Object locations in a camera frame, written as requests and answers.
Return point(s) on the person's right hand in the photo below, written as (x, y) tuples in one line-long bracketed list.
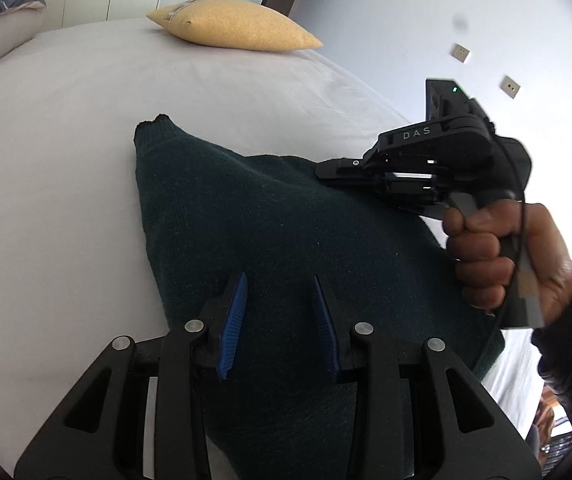
[(481, 265)]

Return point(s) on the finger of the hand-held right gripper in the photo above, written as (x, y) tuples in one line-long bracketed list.
[(346, 167), (391, 191)]

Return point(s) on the dark green sweater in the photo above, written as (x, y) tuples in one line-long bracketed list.
[(276, 230)]

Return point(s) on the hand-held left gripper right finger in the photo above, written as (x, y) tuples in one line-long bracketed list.
[(327, 330)]

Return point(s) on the beige wall socket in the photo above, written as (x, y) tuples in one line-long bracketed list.
[(461, 53), (510, 86)]

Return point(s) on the bed with light sheet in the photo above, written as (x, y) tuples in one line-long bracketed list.
[(55, 160)]

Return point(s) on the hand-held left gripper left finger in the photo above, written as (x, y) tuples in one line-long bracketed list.
[(231, 330)]

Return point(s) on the yellow pillow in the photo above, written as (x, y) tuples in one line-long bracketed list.
[(236, 25)]

